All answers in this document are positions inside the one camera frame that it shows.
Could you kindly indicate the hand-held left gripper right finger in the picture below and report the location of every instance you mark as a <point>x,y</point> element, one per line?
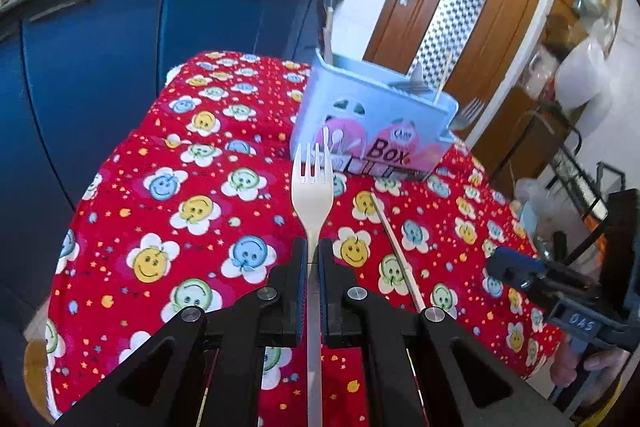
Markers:
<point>325,287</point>

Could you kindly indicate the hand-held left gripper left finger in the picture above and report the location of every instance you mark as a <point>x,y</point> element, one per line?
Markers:
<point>301,287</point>

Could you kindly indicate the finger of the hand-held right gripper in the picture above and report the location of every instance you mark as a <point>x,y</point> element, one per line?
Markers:
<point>512,267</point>
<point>560,247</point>

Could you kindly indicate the wooden chopstick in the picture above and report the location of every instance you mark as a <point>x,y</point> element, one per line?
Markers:
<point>442,79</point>
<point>400,252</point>

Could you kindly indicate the white plastic fork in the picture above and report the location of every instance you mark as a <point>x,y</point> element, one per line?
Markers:
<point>312,192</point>

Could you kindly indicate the metal fork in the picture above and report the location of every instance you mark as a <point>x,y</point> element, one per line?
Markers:
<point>467,113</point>

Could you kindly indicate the light blue utensil box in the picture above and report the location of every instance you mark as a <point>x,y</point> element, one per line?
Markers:
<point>380,107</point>

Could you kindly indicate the grey metal utensil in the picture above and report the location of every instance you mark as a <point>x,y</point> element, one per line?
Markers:
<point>416,72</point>

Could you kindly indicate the person's right hand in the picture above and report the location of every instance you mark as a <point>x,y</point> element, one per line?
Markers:
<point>605,362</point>

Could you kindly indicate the pale plastic bag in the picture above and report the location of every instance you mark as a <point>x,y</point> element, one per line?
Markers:
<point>532,207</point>

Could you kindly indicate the black metal chair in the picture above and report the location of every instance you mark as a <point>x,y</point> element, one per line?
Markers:
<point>575,187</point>

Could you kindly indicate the red smiley flower tablecloth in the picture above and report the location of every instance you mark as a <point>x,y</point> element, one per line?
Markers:
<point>150,207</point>

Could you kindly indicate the white plastic bag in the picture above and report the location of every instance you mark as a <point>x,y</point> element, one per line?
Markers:
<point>582,77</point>

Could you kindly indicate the wooden shelf unit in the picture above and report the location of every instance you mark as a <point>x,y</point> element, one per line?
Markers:
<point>565,22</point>

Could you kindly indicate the thin pale stick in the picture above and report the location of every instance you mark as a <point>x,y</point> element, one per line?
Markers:
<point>327,44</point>

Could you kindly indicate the blue kitchen cabinet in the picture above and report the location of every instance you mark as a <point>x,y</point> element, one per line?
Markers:
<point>100,82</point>

